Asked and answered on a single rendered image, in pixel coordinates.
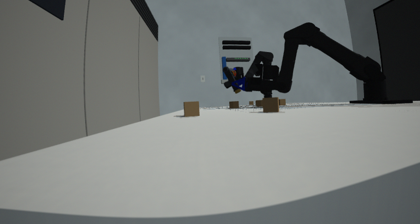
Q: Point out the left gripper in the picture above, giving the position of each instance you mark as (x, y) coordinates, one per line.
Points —
(247, 86)

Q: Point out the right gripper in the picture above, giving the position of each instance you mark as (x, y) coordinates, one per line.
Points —
(237, 75)

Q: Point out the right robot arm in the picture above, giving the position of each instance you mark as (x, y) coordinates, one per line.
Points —
(266, 58)

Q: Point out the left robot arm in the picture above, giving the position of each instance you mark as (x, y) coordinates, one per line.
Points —
(362, 68)

